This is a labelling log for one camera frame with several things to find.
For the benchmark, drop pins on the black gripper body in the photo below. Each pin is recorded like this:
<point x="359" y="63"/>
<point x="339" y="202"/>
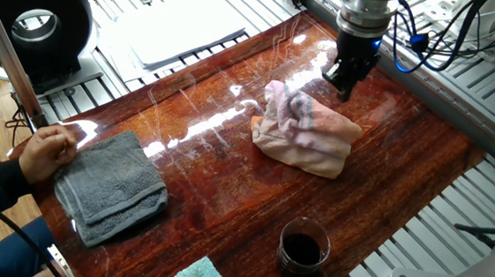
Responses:
<point x="356" y="52"/>

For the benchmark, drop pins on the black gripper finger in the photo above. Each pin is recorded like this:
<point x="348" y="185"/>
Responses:
<point x="334" y="74"/>
<point x="349" y="86"/>

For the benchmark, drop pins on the pink striped cloth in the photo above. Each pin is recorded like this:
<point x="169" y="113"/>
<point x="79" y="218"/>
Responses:
<point x="305" y="134"/>

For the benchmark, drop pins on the person's hand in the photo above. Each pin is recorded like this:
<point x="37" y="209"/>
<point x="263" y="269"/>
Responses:
<point x="45" y="153"/>

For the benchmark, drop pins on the silver mounting plate, white base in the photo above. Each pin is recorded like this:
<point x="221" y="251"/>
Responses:
<point x="491" y="25"/>

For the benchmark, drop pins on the white paper stack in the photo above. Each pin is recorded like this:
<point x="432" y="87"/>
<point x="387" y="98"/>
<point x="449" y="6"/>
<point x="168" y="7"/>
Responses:
<point x="176" y="31"/>

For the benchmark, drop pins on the glass beaker with dark liquid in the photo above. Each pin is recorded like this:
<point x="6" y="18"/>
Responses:
<point x="303" y="249"/>

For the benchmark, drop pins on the grey folded towel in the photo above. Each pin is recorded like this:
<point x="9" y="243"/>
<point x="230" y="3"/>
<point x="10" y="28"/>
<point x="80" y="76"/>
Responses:
<point x="109" y="185"/>

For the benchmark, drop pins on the leg in blue trousers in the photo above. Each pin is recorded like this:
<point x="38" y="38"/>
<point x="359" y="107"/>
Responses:
<point x="3" y="261"/>

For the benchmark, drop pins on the slanted aluminium post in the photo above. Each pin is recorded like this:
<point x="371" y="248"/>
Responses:
<point x="6" y="53"/>

